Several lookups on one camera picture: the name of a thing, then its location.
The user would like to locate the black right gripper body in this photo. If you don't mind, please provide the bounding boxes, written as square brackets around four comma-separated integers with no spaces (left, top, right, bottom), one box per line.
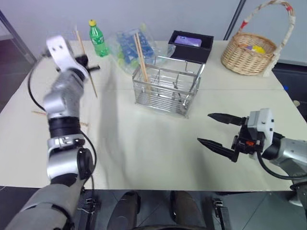
[231,115,264,156]

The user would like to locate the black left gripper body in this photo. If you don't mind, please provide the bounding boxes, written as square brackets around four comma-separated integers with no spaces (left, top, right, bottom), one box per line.
[74,54,89,68]

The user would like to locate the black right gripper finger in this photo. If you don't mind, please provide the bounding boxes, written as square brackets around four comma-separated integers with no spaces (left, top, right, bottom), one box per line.
[197,138,239,163]
[207,113,248,126]

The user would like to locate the green soda bottle yellow cap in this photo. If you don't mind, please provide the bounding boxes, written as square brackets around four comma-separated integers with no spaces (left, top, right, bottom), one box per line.
[88,19,109,58]

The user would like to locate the clear plastic bag blue packets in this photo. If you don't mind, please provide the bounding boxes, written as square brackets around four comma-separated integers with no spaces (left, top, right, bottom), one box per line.
[106,23,176,74]

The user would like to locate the white table cloth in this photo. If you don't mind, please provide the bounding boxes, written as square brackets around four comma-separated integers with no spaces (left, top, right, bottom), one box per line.
[0,39,307,192]

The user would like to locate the black open box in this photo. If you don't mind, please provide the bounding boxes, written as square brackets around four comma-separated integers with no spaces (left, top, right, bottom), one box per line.
[167,30,214,65]

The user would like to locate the purple packet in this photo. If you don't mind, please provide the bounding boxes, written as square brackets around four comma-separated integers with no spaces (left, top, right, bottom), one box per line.
[174,35,203,49]

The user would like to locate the dark rounded shape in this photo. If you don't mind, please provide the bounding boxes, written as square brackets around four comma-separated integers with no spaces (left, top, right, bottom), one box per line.
[117,191,142,228]

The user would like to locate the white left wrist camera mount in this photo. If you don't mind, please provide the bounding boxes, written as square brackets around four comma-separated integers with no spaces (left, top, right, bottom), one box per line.
[46,35,88,75]

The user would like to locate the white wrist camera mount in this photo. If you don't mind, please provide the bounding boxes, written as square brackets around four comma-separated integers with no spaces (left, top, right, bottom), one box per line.
[247,108,275,160]
[46,35,88,75]

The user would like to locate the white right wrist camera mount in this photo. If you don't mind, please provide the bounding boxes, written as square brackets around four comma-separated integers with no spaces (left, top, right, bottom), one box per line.
[247,108,275,160]

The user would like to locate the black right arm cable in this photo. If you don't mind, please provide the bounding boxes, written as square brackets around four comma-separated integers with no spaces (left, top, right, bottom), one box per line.
[255,152,307,180]

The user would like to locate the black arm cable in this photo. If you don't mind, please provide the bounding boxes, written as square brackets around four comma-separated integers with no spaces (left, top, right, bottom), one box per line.
[255,152,307,180]
[27,49,97,191]

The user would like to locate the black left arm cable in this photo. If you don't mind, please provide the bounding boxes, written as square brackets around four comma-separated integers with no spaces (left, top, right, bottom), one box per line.
[27,49,97,191]

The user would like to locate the metal wire basket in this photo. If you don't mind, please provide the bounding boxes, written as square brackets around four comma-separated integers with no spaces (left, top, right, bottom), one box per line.
[131,56,205,120]

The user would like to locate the wicker basket with handle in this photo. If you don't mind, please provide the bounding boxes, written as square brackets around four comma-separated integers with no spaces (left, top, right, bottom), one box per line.
[220,0,297,78]

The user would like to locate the black strap with buckle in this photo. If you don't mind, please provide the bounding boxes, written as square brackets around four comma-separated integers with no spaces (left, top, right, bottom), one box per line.
[81,190,97,230]
[213,198,229,230]

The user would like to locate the grey metal frame post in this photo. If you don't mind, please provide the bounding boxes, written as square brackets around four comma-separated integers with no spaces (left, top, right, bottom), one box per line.
[0,9,37,66]

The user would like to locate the grey wall post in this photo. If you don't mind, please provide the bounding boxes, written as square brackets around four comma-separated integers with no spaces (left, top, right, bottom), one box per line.
[224,0,250,41]

